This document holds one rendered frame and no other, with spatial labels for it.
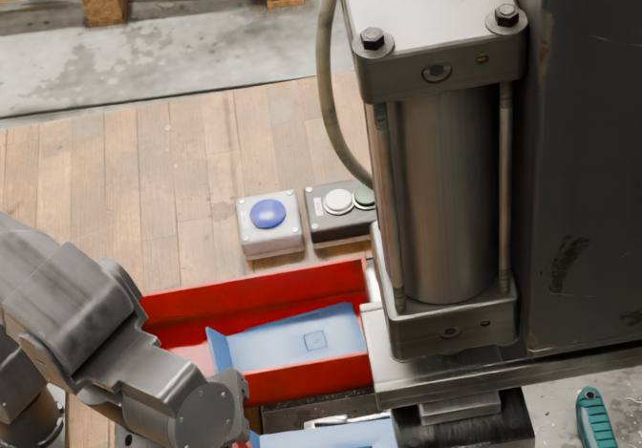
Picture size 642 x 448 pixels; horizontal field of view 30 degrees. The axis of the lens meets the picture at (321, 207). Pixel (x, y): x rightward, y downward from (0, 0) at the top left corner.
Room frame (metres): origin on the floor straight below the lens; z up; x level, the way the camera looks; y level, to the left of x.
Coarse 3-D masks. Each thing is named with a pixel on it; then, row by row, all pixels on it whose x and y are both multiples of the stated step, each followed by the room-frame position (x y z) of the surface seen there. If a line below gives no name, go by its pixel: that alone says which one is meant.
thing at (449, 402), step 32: (384, 320) 0.52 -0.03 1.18; (384, 352) 0.49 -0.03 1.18; (448, 352) 0.48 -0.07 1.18; (480, 352) 0.48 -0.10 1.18; (512, 352) 0.48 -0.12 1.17; (576, 352) 0.46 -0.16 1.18; (608, 352) 0.46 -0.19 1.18; (640, 352) 0.46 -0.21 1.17; (384, 384) 0.46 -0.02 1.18; (416, 384) 0.46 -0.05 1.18; (448, 384) 0.46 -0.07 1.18; (480, 384) 0.46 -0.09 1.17; (512, 384) 0.46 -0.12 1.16; (416, 416) 0.46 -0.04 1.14; (448, 416) 0.45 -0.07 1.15; (480, 416) 0.45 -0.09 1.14; (512, 416) 0.44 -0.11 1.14
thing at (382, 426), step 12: (384, 420) 0.54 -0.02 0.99; (252, 432) 0.55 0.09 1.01; (288, 432) 0.55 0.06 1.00; (300, 432) 0.54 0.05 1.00; (312, 432) 0.54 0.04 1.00; (324, 432) 0.54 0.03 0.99; (336, 432) 0.54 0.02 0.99; (348, 432) 0.54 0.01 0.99; (360, 432) 0.54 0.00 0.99; (372, 432) 0.53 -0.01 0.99; (384, 432) 0.53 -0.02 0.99; (252, 444) 0.53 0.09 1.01; (264, 444) 0.54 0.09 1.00; (276, 444) 0.53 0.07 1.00; (288, 444) 0.53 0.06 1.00; (300, 444) 0.53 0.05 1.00; (312, 444) 0.53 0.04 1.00; (324, 444) 0.53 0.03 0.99; (336, 444) 0.53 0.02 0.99; (348, 444) 0.53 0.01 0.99; (360, 444) 0.52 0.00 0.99; (372, 444) 0.52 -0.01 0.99; (384, 444) 0.52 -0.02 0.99
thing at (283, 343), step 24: (312, 312) 0.73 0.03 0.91; (336, 312) 0.73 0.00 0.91; (216, 336) 0.71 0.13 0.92; (240, 336) 0.72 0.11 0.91; (264, 336) 0.71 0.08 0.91; (288, 336) 0.71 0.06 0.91; (336, 336) 0.70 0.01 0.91; (360, 336) 0.69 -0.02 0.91; (216, 360) 0.68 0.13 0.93; (240, 360) 0.69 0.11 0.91; (264, 360) 0.68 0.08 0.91; (288, 360) 0.68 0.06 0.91
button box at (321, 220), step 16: (304, 192) 0.88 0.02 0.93; (320, 192) 0.88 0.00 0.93; (352, 192) 0.87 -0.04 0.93; (320, 208) 0.85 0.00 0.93; (352, 208) 0.84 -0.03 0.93; (368, 208) 0.84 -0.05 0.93; (320, 224) 0.83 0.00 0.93; (336, 224) 0.83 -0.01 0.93; (352, 224) 0.82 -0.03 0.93; (368, 224) 0.82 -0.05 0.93; (320, 240) 0.82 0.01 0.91; (336, 240) 0.83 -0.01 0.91; (352, 240) 0.82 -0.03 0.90
